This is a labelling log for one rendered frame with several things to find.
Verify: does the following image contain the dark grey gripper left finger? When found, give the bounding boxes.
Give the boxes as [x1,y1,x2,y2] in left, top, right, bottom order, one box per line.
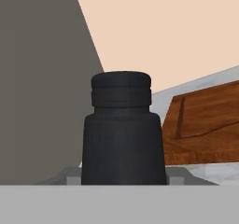
[33,167,83,186]

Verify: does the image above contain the black condiment bottle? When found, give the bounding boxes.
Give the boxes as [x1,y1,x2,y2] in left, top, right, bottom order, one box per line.
[80,70,168,186]

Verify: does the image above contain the brown wooden cutting board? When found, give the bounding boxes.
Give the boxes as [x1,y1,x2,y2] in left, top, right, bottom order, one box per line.
[162,79,239,166]

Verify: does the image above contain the grey cabinet door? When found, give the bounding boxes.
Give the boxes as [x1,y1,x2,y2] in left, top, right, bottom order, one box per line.
[0,0,105,186]

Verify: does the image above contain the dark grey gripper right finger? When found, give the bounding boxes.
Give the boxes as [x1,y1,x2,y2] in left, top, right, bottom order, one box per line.
[164,166,219,186]

